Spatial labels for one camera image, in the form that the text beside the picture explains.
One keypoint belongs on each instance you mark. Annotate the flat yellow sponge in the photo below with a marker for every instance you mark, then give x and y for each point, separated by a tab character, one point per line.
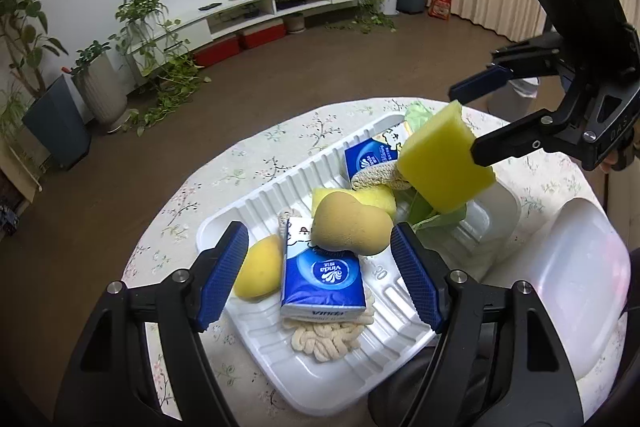
375	199

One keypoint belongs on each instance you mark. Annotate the small clay pot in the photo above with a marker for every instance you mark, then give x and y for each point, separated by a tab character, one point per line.
294	24

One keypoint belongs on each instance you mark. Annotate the cream knitted scrubber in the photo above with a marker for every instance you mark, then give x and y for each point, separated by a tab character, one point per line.
375	177
325	342

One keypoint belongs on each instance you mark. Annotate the beige gourd-shaped sponge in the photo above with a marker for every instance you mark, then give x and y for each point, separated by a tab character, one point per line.
345	222

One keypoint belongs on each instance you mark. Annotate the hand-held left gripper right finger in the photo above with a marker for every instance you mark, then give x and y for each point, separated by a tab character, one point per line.
417	277

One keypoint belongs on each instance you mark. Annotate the blue tissue packet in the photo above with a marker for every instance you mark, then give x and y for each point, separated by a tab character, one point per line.
365	159
320	277

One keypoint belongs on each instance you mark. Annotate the red storage box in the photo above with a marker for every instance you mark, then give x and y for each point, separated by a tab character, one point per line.
217	52
262	36

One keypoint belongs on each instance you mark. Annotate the trash bin with white liner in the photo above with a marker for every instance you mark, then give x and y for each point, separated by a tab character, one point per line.
520	94

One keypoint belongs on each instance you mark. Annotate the small plant in ribbed pot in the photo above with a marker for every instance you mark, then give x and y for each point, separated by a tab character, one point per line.
102	92

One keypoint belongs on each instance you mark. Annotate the tall plant in blue pot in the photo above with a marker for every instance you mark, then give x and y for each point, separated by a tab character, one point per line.
55	122

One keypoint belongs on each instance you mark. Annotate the translucent plastic box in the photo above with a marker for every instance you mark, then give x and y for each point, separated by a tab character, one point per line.
560	267

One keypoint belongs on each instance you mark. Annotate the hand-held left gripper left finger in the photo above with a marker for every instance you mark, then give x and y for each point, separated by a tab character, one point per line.
222	277

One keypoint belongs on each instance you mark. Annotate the yellow rectangular sponge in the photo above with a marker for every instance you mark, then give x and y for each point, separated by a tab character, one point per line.
440	162

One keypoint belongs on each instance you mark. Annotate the green cloth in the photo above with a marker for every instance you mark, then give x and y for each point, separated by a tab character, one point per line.
425	212

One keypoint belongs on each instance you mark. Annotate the white plastic tray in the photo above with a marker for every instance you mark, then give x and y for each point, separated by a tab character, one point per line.
320	377

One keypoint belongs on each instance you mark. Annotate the yellow egg-shaped sponge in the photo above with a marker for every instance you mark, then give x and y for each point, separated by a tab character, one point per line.
257	269

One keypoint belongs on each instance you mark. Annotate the red snack bag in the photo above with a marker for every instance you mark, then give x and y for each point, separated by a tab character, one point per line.
441	7

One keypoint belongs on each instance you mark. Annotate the black remote control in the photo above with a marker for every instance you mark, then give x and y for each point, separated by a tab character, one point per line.
209	7

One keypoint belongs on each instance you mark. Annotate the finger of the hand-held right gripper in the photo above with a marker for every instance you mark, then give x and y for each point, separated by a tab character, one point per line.
480	82
520	134

